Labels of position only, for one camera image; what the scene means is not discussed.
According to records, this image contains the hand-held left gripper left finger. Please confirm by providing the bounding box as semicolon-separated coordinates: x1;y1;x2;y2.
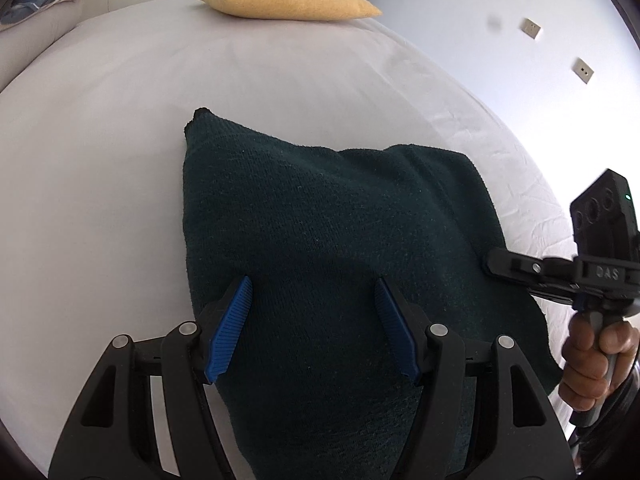
47;275;253;480

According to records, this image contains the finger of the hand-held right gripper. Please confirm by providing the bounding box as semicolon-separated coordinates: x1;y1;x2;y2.
482;247;577;306

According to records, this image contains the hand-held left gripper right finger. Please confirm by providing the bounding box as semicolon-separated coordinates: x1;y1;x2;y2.
374;277;578;480

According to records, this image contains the person's right hand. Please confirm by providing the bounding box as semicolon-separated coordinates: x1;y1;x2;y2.
557;316;640;413

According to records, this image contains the bed with white sheet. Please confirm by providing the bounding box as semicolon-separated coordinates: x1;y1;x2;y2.
0;0;581;480

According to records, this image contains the folded beige duvet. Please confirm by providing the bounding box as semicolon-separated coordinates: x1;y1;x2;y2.
0;0;83;91

